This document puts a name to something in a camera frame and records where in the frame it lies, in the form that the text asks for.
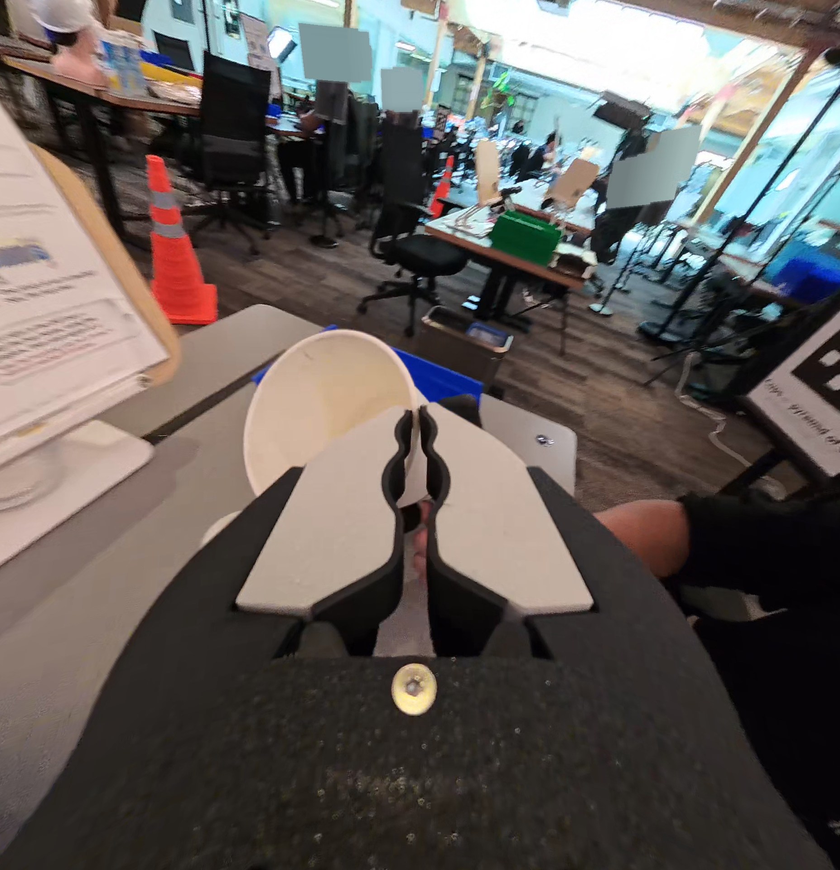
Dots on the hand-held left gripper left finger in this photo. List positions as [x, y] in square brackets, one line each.
[325, 530]

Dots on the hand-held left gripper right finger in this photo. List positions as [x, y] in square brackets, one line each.
[508, 530]

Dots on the blue plastic bin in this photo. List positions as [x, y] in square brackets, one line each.
[440, 380]
[814, 278]

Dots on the person's right hand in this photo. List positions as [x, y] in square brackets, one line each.
[421, 550]

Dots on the grey metal bin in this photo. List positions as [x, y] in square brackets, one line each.
[461, 346]

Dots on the black office chair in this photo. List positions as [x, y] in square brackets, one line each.
[233, 122]
[420, 258]

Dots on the wooden desk black legs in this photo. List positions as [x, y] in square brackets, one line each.
[141, 102]
[501, 255]

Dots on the green plastic bin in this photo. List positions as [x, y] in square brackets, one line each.
[525, 238]

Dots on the orange traffic cone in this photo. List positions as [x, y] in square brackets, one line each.
[179, 272]
[442, 197]

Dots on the white board stand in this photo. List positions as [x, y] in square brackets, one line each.
[66, 489]

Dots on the black tripod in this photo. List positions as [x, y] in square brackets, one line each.
[705, 285]

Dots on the framed marker sign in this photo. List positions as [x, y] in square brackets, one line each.
[814, 408]

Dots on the black studio light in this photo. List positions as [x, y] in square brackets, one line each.
[624, 112]

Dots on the wooden instruction board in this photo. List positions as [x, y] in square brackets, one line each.
[53, 306]

